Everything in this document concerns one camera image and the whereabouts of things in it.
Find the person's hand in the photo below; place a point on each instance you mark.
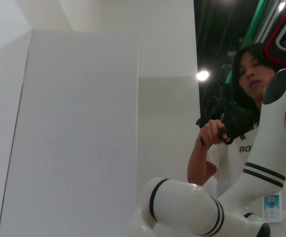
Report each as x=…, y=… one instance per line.
x=212, y=133

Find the blue id badge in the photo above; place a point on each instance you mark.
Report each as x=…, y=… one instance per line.
x=272, y=209

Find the round ceiling lamp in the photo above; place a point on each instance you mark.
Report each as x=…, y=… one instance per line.
x=203, y=75
x=281, y=5

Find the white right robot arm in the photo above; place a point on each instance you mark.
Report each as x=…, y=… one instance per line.
x=182, y=205

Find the person in white shirt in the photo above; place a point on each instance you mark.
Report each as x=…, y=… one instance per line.
x=249, y=71

